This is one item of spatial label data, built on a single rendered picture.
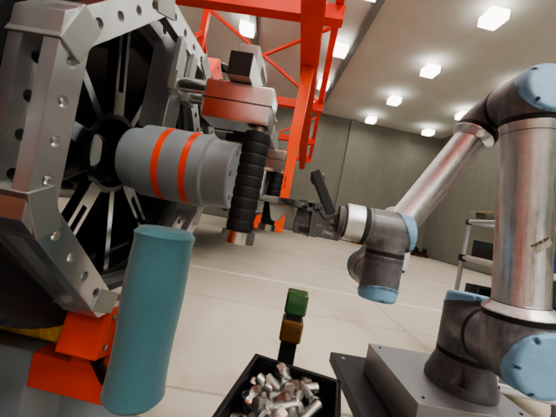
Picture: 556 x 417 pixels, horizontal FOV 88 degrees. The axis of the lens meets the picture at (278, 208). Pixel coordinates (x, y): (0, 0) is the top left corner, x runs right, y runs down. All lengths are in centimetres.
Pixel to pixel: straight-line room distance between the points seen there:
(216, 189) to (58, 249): 24
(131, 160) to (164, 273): 22
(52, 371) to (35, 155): 44
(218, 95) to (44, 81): 18
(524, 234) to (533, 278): 10
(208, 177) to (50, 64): 25
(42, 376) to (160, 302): 34
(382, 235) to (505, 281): 31
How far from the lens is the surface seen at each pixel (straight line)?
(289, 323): 56
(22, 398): 78
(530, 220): 85
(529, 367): 85
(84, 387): 70
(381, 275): 71
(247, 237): 37
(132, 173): 57
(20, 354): 75
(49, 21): 43
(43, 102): 40
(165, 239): 43
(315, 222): 68
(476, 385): 104
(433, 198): 90
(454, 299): 101
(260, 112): 38
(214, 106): 39
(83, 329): 61
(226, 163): 51
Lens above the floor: 80
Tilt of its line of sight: 1 degrees up
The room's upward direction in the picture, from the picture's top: 11 degrees clockwise
